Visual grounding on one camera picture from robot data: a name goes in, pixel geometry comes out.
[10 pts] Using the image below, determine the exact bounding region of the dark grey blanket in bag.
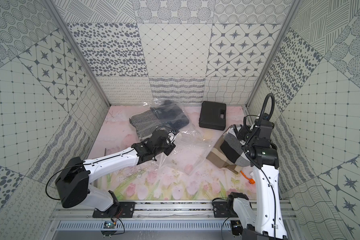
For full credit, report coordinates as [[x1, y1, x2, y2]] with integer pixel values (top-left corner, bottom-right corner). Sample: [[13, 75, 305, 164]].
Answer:
[[150, 100, 190, 130]]

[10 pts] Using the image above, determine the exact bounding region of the clear plastic vacuum bag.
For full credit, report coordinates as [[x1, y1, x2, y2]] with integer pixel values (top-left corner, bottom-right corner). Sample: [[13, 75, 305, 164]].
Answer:
[[129, 99, 214, 175]]

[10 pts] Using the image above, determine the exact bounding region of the orange white plastic tool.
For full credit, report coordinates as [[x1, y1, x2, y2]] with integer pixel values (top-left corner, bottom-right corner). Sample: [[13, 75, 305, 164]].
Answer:
[[240, 171, 256, 185]]

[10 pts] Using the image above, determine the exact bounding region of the aluminium mounting rail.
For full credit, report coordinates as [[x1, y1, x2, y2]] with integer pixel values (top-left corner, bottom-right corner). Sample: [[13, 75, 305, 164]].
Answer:
[[49, 200, 298, 221]]

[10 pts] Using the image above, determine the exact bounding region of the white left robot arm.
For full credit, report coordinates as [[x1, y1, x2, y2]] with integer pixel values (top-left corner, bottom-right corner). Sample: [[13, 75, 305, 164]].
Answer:
[[54, 126, 179, 218]]

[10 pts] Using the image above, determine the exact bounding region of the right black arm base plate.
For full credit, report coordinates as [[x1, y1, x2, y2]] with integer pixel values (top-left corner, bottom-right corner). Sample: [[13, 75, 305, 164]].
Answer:
[[211, 192, 249, 218]]

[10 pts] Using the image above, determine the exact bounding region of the black plastic tool case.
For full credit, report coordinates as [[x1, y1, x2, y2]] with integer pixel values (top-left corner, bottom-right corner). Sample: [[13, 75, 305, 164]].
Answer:
[[199, 101, 227, 131]]

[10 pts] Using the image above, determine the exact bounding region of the right black circuit module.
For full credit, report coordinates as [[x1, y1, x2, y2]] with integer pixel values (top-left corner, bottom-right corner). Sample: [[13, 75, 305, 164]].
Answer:
[[230, 220, 243, 237]]

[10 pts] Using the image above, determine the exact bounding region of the left green circuit board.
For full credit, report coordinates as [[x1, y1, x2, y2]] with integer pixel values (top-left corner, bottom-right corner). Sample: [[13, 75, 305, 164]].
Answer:
[[101, 222, 118, 237]]

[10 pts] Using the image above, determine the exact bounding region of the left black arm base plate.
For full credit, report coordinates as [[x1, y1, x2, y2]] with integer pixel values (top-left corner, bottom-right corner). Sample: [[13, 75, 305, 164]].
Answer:
[[93, 191, 136, 219]]

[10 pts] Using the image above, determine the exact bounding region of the black white herringbone knit blanket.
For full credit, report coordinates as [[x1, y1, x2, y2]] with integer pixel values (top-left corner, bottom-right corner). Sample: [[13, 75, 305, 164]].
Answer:
[[129, 110, 162, 141]]

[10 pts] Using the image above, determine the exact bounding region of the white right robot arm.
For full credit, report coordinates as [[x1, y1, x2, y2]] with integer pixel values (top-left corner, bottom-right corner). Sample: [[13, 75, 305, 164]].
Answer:
[[227, 116, 288, 240]]

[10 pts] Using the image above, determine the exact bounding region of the black white checkered blanket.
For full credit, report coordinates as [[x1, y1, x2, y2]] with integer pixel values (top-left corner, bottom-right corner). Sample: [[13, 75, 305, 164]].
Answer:
[[220, 125, 251, 168]]

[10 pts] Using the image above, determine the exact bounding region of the beige striped blanket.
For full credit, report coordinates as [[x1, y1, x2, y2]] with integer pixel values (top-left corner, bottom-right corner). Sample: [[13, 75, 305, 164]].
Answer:
[[206, 129, 243, 175]]

